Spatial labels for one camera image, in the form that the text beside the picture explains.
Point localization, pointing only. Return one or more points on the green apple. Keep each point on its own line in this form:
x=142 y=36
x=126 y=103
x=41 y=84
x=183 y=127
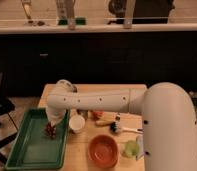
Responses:
x=130 y=149

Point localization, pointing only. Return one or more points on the green plastic tray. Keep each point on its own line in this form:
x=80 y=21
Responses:
x=33 y=149

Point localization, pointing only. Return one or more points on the white cup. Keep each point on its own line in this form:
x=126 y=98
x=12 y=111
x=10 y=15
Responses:
x=77 y=124

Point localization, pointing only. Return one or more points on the black dish brush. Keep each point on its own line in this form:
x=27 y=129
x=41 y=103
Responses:
x=117 y=128

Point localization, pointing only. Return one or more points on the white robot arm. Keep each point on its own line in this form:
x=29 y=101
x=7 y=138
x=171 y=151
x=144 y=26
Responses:
x=168 y=119

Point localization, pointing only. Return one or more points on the dark red grape bunch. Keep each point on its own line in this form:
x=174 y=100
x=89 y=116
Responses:
x=50 y=130

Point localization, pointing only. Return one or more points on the orange bowl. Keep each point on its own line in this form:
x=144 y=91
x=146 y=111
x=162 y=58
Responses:
x=103 y=151

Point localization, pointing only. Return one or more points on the yellow banana toy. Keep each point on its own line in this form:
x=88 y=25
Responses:
x=103 y=122

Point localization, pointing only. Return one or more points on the blue grey cloth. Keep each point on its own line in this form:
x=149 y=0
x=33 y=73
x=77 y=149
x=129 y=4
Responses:
x=140 y=152

